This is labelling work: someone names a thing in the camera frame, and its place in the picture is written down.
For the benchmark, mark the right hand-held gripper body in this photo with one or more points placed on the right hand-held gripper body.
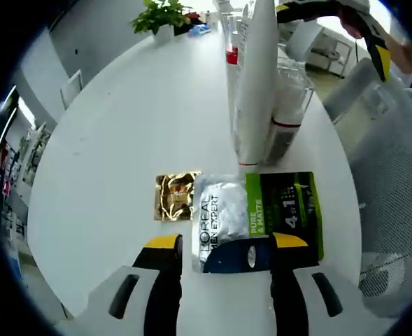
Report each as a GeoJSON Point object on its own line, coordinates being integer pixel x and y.
{"type": "Point", "coordinates": [356, 4]}

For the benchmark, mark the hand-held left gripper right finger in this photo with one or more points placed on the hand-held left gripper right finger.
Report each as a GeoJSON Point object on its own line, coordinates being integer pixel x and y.
{"type": "Point", "coordinates": [289, 297]}

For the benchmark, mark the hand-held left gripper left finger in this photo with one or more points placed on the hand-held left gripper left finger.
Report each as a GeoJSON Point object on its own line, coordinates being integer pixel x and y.
{"type": "Point", "coordinates": [163, 297]}

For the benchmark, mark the white skincare tube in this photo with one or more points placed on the white skincare tube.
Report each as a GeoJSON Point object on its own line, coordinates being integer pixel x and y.
{"type": "Point", "coordinates": [258, 87]}

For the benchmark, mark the gold foil skincare sachet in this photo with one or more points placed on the gold foil skincare sachet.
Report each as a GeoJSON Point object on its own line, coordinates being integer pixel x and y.
{"type": "Point", "coordinates": [174, 197]}

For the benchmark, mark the green black skincare sachet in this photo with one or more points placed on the green black skincare sachet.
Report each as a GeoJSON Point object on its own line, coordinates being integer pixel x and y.
{"type": "Point", "coordinates": [226, 210]}

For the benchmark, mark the tall white skincare pump bottle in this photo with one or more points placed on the tall white skincare pump bottle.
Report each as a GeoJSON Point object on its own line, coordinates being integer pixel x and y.
{"type": "Point", "coordinates": [232, 91]}

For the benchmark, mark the small white skincare pump bottle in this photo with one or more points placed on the small white skincare pump bottle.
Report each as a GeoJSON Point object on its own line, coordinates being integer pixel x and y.
{"type": "Point", "coordinates": [282, 143]}

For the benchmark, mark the person's right hand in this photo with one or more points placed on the person's right hand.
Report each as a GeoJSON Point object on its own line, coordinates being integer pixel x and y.
{"type": "Point", "coordinates": [353, 24]}

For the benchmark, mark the blue crumpled bag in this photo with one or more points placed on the blue crumpled bag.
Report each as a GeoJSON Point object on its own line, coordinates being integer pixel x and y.
{"type": "Point", "coordinates": [198, 30]}

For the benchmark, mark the dark red bag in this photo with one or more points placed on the dark red bag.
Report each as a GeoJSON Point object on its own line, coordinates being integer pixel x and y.
{"type": "Point", "coordinates": [191, 17]}

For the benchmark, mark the grey mesh office chair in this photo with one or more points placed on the grey mesh office chair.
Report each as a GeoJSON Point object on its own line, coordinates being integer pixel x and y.
{"type": "Point", "coordinates": [384, 175]}

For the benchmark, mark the potted green plant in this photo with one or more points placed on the potted green plant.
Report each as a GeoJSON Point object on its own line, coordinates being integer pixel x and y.
{"type": "Point", "coordinates": [160, 14]}

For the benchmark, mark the white framed chair back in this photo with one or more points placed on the white framed chair back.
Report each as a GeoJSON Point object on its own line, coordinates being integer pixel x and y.
{"type": "Point", "coordinates": [72, 87]}

